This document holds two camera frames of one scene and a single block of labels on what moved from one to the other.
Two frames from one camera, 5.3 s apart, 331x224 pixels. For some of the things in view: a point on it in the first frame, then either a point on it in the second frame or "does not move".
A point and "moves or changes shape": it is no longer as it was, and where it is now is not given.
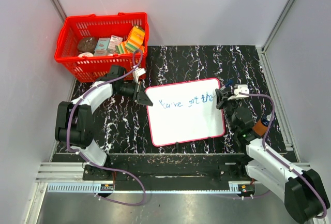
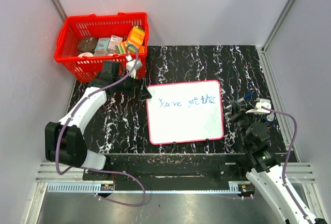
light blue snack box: x=101 y=48 does not move
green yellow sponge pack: x=123 y=47 does not move
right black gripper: x=225 y=95 to x=239 y=111
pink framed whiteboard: x=184 y=112 does not move
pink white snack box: x=114 y=41 does not move
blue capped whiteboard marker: x=229 y=83 moves or changes shape
